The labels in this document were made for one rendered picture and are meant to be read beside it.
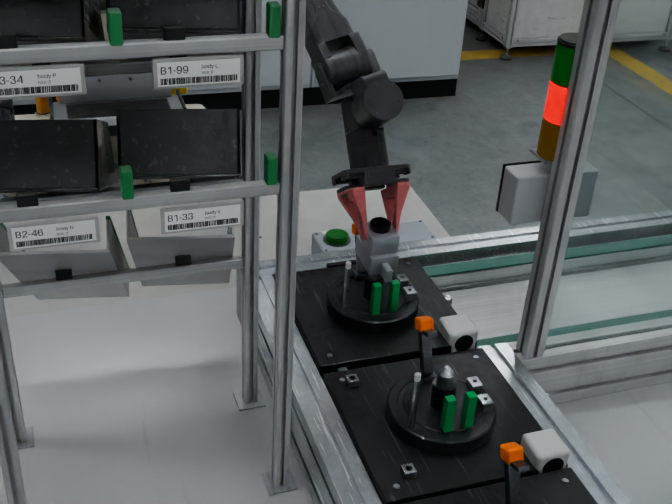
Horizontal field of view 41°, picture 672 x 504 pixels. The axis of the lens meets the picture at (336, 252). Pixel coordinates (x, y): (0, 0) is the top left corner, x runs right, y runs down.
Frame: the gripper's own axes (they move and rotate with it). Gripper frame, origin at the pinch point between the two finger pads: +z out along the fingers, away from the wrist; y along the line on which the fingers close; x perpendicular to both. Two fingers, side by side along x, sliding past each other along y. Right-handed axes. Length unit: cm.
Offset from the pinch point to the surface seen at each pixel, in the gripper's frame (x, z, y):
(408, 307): 2.7, 11.4, 4.0
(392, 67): 292, -101, 135
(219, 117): -27.2, -12.6, -27.0
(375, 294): 0.1, 8.8, -1.9
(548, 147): -21.6, -6.8, 16.2
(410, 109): 295, -79, 143
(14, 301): 40, 1, -51
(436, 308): 4.8, 12.2, 9.4
